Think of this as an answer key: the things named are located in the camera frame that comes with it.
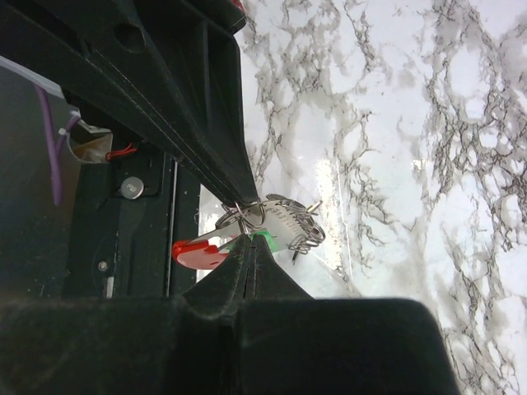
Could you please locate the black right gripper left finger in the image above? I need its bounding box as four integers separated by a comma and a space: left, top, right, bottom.
0, 235, 253, 395

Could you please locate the green key tag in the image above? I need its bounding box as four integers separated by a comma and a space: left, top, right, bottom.
226, 230, 277, 253

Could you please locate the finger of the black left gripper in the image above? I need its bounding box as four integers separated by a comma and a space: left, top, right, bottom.
1, 1, 243, 205
98, 1, 258, 204

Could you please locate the red handled steel key organizer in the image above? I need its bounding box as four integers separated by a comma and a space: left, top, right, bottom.
171, 193, 326, 271

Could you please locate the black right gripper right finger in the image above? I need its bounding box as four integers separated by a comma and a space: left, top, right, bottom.
236, 234, 460, 395

